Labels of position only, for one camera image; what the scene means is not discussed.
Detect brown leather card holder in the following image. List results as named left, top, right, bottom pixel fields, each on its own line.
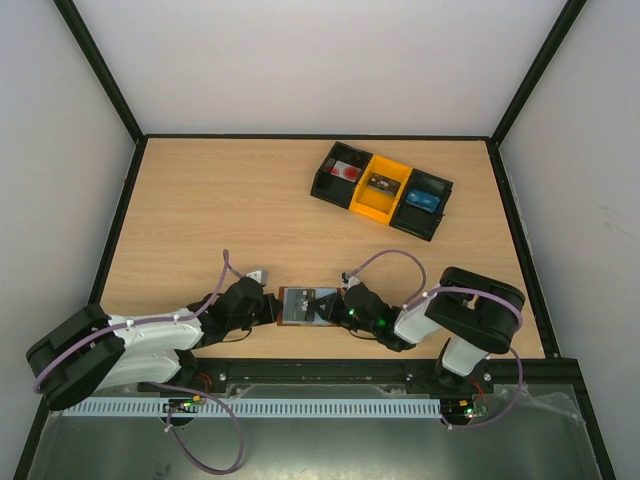
left=277, top=286, right=341, bottom=327

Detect dark credit card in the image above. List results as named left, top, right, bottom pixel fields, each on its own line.
left=283, top=287, right=319, bottom=325

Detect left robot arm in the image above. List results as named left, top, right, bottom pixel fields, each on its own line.
left=26, top=277, right=283, bottom=411

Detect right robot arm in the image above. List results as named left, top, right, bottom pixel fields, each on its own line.
left=306, top=267, right=525, bottom=392

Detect dark card in yellow bin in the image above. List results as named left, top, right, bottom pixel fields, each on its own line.
left=367, top=173, right=401, bottom=197

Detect blue card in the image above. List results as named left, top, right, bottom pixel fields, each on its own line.
left=405, top=189, right=441, bottom=213

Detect red white card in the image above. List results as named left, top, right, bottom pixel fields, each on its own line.
left=322, top=158, right=361, bottom=183

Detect yellow bin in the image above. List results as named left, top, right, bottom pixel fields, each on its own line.
left=349, top=154, right=413, bottom=225

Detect black bin right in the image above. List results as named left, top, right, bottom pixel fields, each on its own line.
left=389, top=169, right=454, bottom=241

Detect black bin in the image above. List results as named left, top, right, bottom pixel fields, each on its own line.
left=389, top=169, right=454, bottom=241
left=310, top=142, right=373, bottom=209

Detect black bin left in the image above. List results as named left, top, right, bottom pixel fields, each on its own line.
left=310, top=142, right=373, bottom=209

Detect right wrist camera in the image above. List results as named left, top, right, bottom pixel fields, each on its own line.
left=341, top=272, right=360, bottom=290

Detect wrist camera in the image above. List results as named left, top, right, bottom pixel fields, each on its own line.
left=341, top=272, right=360, bottom=290
left=245, top=268, right=269, bottom=287

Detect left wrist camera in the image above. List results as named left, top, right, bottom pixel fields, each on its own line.
left=245, top=268, right=269, bottom=287

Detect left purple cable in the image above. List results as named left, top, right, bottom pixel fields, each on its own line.
left=32, top=248, right=251, bottom=396

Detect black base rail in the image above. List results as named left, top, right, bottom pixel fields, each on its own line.
left=197, top=359, right=444, bottom=395

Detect purple cable loop front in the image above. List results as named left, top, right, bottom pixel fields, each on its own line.
left=162, top=383, right=246, bottom=474

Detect blue slotted cable duct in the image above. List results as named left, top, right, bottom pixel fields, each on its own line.
left=62, top=397, right=441, bottom=419

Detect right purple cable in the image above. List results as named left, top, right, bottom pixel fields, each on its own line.
left=349, top=249, right=526, bottom=436

